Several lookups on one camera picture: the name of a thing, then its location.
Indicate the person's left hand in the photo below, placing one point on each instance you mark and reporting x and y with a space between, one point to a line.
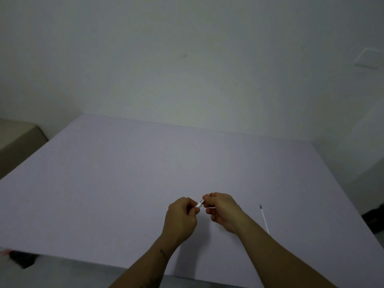
178 220

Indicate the person's right hand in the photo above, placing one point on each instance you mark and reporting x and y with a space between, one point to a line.
228 211

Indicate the person's right thumb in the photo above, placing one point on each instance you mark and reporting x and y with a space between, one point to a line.
210 198

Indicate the person's left thumb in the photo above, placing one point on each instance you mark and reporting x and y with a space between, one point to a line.
193 210

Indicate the white pen barrel silver tip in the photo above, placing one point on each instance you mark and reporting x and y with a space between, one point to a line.
200 203

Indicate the person's right forearm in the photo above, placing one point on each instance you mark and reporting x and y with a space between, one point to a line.
279 260

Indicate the person's left forearm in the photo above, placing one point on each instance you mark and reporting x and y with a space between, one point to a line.
144 266

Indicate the white pen refill black tip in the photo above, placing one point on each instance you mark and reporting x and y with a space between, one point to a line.
264 218

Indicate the dark object on floor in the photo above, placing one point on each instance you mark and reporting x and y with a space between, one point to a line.
375 220

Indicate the black object with red part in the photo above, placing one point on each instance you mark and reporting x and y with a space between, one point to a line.
22 258

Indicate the beige cabinet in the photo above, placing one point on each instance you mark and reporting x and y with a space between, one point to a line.
18 143

